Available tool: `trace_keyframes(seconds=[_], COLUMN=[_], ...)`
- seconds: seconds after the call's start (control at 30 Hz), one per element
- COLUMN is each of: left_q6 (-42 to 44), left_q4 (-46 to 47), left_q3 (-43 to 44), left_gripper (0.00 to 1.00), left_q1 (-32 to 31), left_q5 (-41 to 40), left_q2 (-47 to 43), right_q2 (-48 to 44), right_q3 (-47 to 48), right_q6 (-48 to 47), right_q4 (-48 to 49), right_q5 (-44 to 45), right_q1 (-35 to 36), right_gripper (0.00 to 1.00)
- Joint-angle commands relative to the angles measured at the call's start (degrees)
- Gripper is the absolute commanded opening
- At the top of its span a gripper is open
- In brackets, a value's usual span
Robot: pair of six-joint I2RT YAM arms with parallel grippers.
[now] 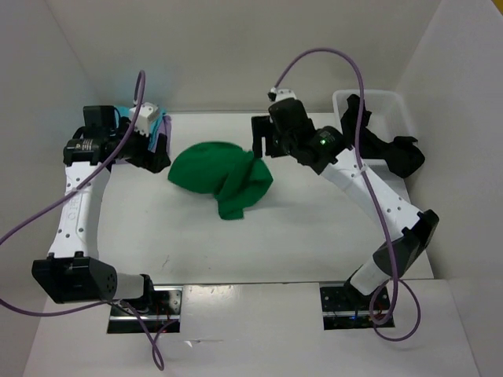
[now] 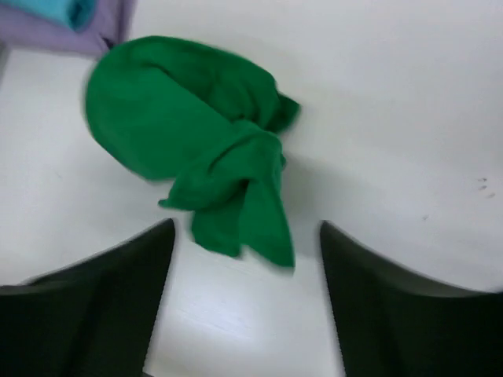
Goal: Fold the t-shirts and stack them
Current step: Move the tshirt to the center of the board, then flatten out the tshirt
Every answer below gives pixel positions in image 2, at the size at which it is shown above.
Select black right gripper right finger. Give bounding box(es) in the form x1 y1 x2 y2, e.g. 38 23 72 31
319 221 502 376

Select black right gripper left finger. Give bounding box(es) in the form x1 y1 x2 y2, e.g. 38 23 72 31
1 219 175 376

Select green t shirt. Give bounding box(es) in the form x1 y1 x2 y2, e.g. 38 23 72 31
84 36 300 269

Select purple t shirt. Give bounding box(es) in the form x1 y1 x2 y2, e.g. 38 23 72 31
1 1 136 57

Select cyan t shirt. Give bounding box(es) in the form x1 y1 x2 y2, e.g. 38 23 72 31
39 0 96 31

